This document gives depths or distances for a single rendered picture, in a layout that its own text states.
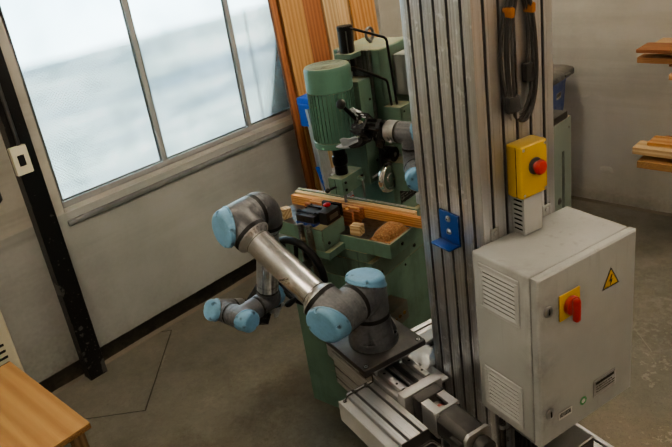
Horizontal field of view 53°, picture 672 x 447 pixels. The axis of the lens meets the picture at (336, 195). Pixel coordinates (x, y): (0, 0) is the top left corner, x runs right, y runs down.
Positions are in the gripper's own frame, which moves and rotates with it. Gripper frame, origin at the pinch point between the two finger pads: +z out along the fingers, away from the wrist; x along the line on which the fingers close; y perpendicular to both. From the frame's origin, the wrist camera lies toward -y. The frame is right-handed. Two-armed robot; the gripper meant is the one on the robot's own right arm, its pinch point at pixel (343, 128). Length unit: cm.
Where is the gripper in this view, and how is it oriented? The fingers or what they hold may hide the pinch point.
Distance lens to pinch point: 243.0
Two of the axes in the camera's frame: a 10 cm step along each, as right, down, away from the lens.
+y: -5.2, -3.8, -7.6
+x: -3.3, 9.2, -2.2
